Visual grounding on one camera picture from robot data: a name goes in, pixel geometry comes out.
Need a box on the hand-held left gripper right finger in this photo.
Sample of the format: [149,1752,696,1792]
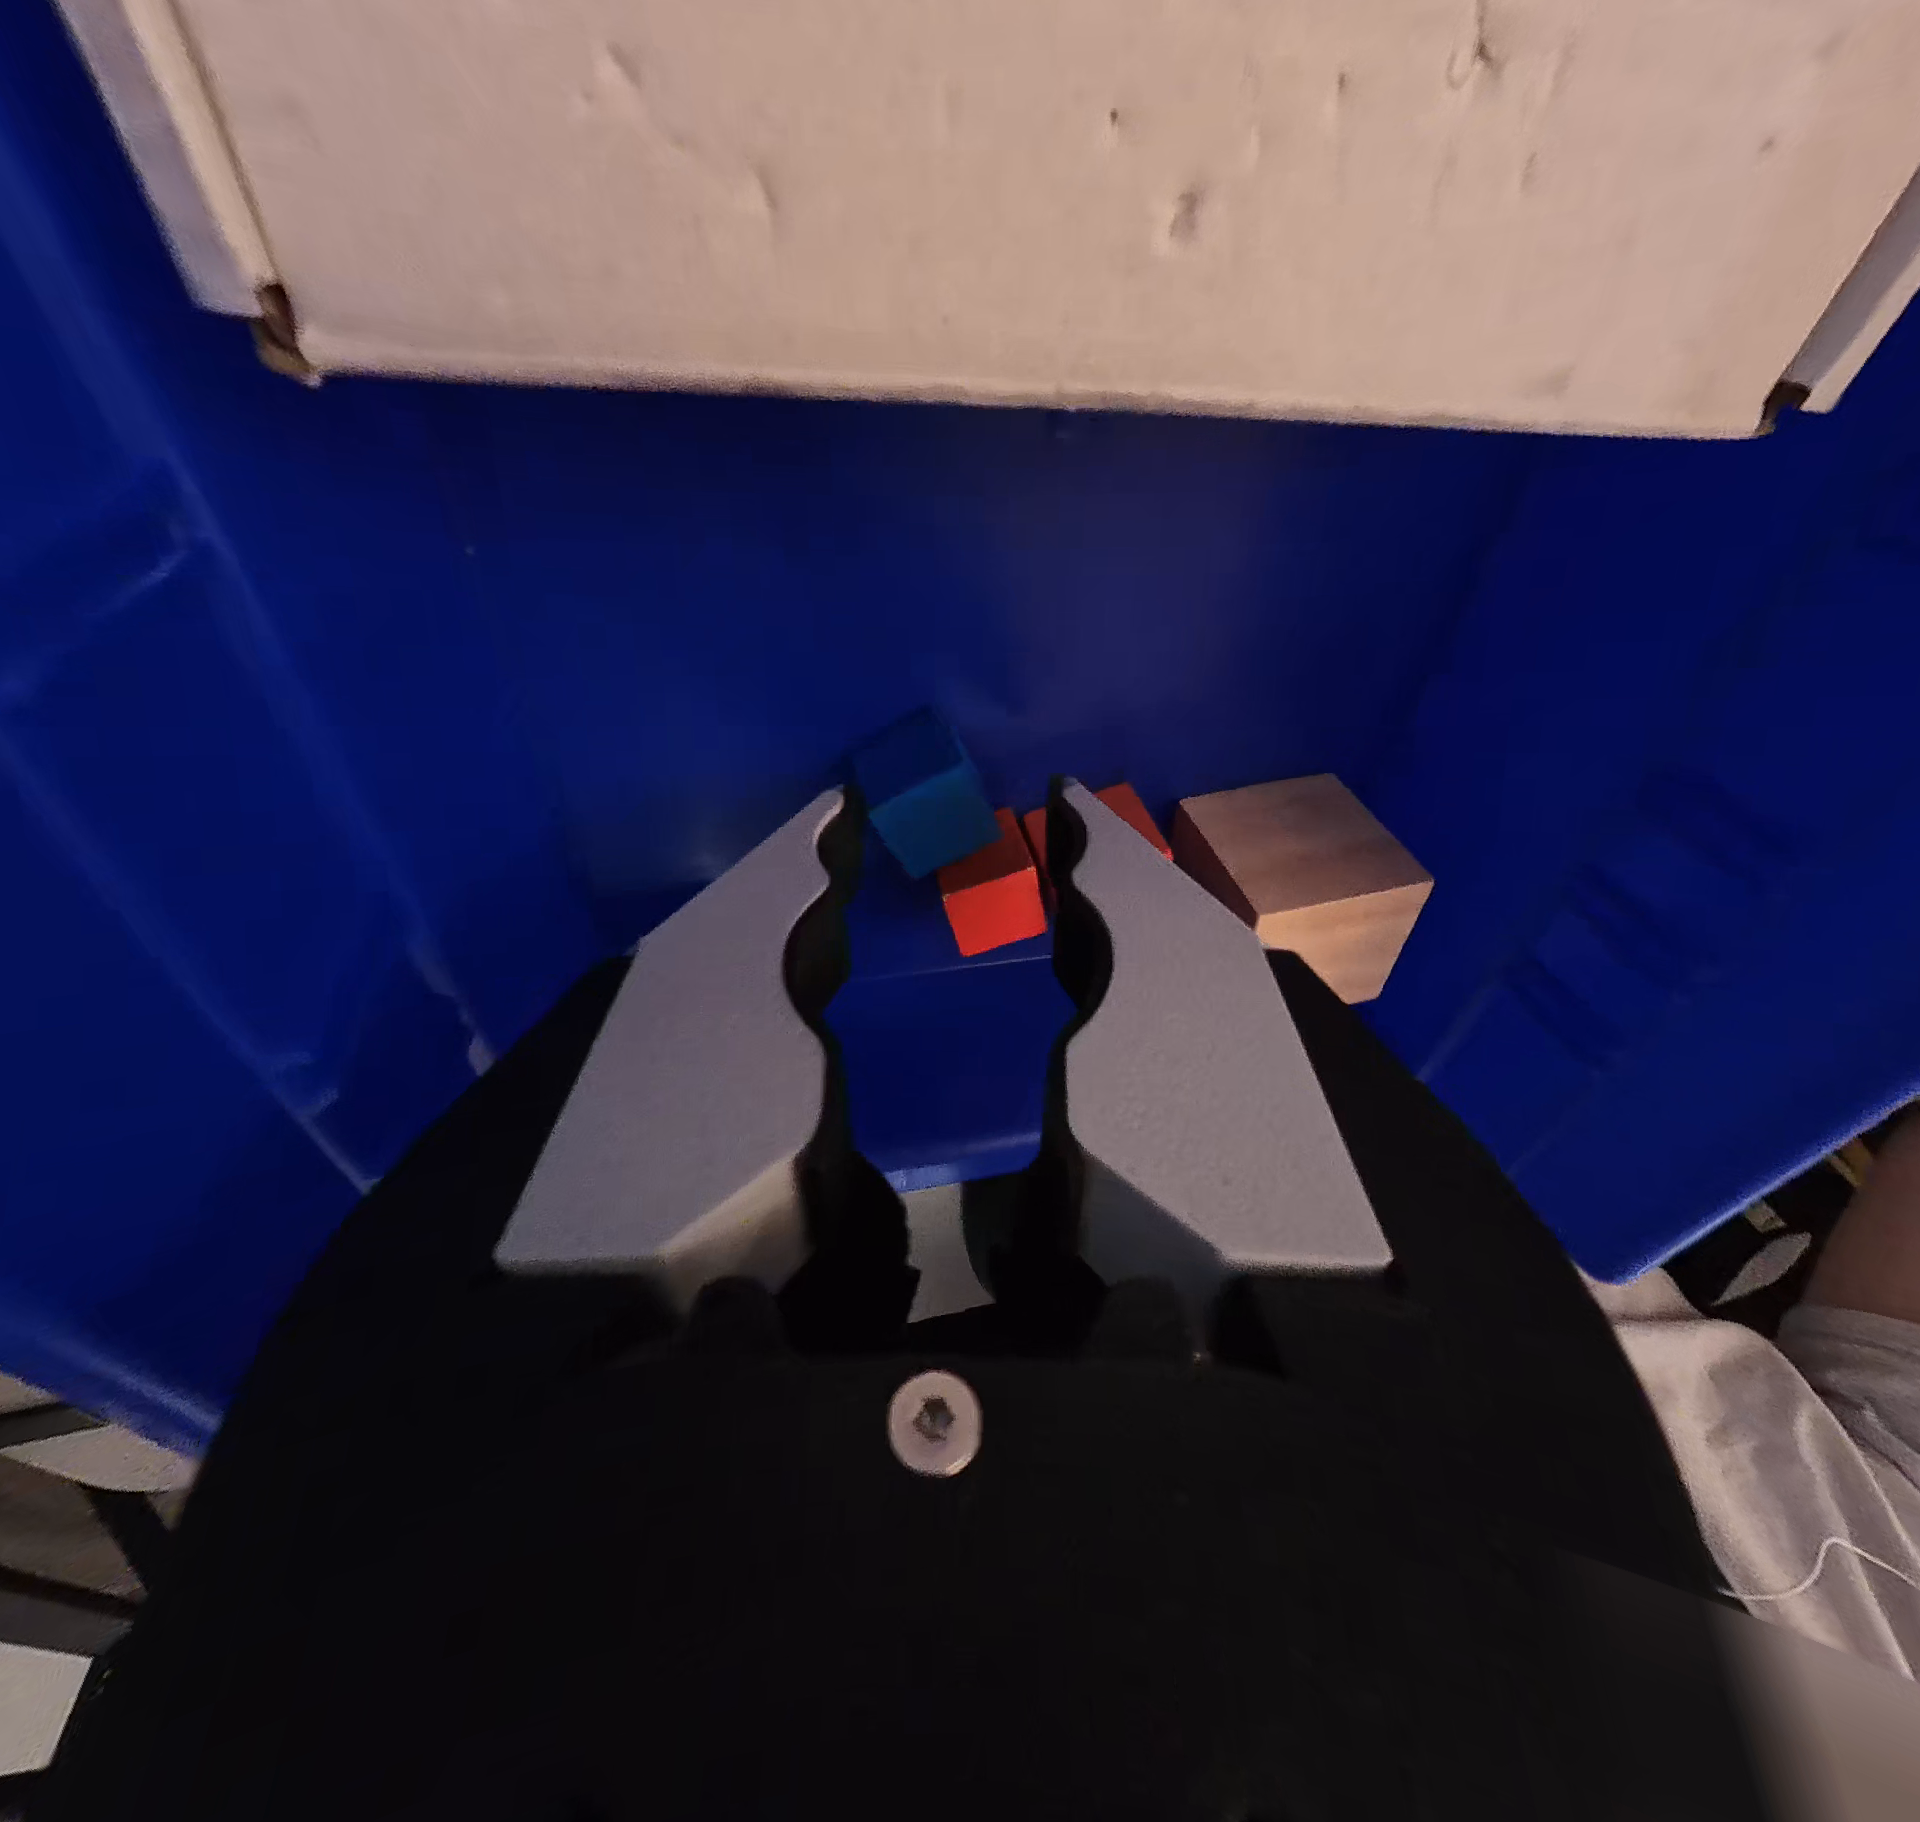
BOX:
[981,776,1392,1314]

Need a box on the small red cube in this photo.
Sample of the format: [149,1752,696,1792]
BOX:
[936,806,1050,958]
[1025,785,1173,911]

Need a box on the small blue cube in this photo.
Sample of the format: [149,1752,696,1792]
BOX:
[853,708,1002,881]

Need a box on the white cardboard box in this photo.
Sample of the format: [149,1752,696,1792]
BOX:
[6,0,1920,441]

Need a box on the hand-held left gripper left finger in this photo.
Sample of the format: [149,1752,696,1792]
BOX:
[492,786,916,1314]

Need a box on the blue plastic bin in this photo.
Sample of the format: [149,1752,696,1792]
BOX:
[0,0,1920,1457]

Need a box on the person's white clothing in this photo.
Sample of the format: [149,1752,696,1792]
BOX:
[1590,1266,1920,1688]

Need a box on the brown wooden cube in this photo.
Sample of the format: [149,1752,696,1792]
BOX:
[1169,772,1436,1005]

